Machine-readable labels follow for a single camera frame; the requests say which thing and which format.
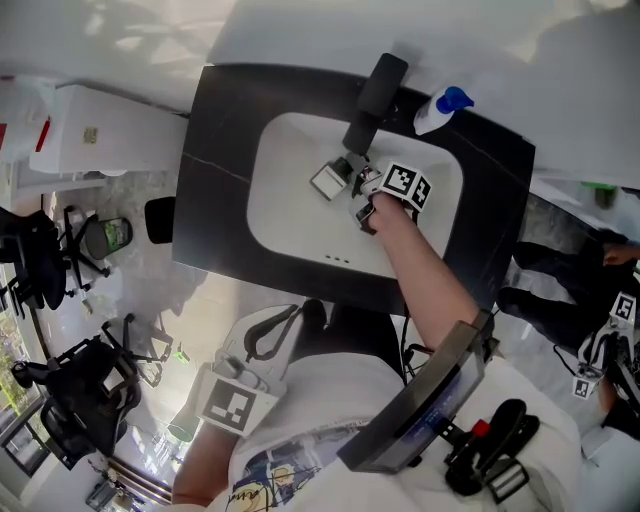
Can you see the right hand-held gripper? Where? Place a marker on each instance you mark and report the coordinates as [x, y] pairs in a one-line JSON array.
[[405, 185]]

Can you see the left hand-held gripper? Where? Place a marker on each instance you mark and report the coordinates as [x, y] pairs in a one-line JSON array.
[[235, 405]]

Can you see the small grey square container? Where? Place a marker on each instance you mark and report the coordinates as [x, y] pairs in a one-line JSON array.
[[327, 180]]

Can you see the white spray bottle blue cap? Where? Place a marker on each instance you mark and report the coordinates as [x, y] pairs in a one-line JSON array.
[[435, 115]]

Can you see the person's left forearm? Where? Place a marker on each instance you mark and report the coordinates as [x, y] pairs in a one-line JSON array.
[[205, 465]]

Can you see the person's right forearm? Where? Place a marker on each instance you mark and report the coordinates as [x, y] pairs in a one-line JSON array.
[[425, 270]]

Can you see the white sink basin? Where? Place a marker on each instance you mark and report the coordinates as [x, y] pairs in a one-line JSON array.
[[300, 225]]

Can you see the person's white printed shirt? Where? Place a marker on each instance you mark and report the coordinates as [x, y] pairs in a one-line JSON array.
[[325, 400]]

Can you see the person's black trousers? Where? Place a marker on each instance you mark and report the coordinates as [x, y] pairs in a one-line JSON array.
[[350, 335]]

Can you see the black faucet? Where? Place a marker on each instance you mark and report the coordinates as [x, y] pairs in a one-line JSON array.
[[380, 90]]

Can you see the dark-topped wooden vanity cabinet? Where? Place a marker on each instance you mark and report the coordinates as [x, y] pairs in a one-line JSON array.
[[220, 175]]

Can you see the black waste bin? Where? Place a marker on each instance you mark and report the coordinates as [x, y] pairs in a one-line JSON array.
[[161, 220]]

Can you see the black chest-mounted screen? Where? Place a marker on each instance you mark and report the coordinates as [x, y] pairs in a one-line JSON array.
[[415, 400]]

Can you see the black office chair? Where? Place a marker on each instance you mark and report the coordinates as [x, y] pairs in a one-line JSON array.
[[85, 390], [35, 260]]

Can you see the metal mesh waste bin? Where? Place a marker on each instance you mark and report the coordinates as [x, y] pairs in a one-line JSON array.
[[105, 240]]

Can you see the white appliance box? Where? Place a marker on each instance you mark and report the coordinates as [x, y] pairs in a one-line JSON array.
[[115, 130]]

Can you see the clear box with red label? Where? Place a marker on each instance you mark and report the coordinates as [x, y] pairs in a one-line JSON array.
[[20, 125]]

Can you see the black chest mount red button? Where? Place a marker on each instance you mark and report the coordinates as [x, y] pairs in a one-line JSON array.
[[495, 450]]

